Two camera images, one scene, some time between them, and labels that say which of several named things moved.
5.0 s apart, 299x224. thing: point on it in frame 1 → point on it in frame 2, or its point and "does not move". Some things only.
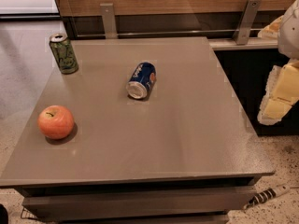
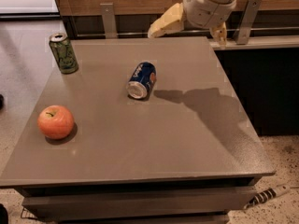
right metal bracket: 242,33 does not move
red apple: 55,122 does not move
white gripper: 290,35 → 206,13
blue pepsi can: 141,80 does not move
